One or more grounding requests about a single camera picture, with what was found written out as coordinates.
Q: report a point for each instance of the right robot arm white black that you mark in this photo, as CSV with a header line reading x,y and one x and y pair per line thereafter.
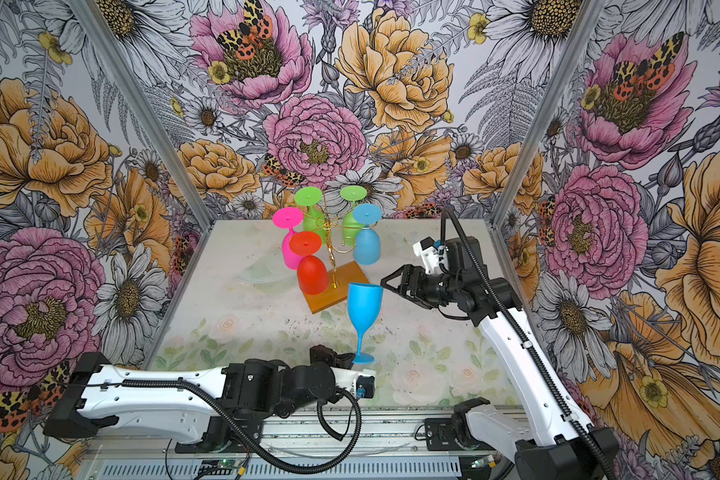
x,y
558,440

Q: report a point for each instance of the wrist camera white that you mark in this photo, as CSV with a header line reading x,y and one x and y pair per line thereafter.
x,y
364,386
432,255

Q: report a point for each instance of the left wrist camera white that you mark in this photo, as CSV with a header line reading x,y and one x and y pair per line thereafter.
x,y
364,386

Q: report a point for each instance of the left green wine glass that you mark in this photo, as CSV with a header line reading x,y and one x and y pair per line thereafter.
x,y
314,219

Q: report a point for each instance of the gold wire rack wooden base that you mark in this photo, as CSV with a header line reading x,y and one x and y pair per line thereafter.
x,y
340,276

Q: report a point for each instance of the right aluminium frame post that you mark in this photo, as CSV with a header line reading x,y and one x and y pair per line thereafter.
x,y
575,48

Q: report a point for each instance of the left aluminium frame post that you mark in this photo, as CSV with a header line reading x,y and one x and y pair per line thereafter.
x,y
105,44

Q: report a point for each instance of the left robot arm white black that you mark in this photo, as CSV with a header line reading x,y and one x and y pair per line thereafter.
x,y
101,397

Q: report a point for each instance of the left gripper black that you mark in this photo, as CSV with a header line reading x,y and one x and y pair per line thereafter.
x,y
337,359

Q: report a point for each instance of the right green wine glass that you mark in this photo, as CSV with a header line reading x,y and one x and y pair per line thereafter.
x,y
353,194

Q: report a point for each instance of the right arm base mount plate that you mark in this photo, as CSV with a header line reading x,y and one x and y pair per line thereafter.
x,y
447,434

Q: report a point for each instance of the pink wine glass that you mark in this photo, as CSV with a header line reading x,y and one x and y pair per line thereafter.
x,y
288,219

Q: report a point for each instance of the aluminium frame post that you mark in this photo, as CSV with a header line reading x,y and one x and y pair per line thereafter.
x,y
575,48
105,44

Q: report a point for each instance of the blue wine glass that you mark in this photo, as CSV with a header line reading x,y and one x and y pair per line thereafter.
x,y
367,249
364,305

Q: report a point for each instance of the green wine glass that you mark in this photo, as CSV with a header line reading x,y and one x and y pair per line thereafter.
x,y
353,194
314,219

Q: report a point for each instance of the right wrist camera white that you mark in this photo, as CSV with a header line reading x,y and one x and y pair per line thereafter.
x,y
432,255

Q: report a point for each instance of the red wine glass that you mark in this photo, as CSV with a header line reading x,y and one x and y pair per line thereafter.
x,y
311,271

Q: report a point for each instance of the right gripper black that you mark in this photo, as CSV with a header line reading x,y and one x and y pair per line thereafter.
x,y
408,271

